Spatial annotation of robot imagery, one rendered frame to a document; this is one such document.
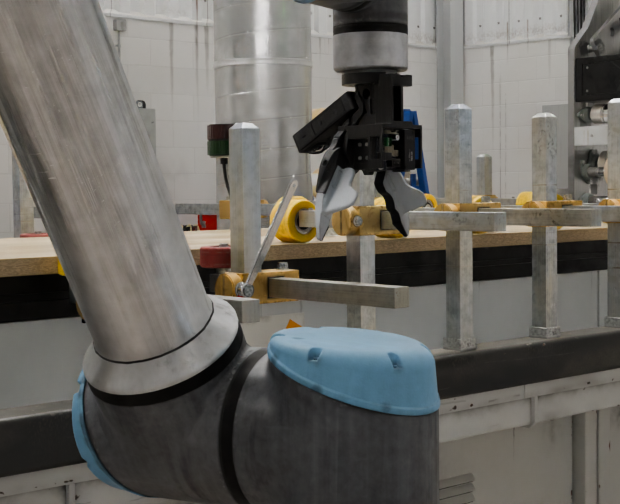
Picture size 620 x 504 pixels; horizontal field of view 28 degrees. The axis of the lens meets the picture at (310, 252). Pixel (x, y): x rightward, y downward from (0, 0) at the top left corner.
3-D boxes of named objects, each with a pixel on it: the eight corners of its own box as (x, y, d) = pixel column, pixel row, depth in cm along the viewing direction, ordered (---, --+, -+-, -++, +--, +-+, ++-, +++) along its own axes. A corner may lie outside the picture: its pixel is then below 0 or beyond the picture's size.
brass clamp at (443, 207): (503, 229, 235) (503, 202, 234) (454, 231, 226) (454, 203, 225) (478, 228, 239) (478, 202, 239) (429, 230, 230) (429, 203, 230)
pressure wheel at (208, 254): (258, 311, 209) (257, 243, 209) (220, 315, 204) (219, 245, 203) (229, 308, 215) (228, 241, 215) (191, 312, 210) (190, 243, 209)
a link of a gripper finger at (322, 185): (316, 185, 147) (347, 125, 150) (307, 185, 148) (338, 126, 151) (340, 208, 150) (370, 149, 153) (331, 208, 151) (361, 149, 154)
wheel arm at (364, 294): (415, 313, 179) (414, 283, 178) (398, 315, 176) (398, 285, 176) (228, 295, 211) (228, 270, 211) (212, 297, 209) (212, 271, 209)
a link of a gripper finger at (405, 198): (433, 237, 155) (402, 177, 151) (398, 236, 159) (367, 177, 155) (446, 222, 156) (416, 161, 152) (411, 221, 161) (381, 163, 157)
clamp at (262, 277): (300, 300, 203) (299, 269, 202) (233, 306, 194) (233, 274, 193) (277, 298, 207) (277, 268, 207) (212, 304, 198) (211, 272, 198)
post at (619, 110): (631, 326, 265) (631, 98, 262) (621, 328, 263) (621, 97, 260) (617, 325, 267) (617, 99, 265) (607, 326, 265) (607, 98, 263)
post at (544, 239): (557, 356, 249) (556, 112, 246) (546, 357, 246) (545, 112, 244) (543, 354, 251) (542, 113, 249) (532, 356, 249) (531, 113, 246)
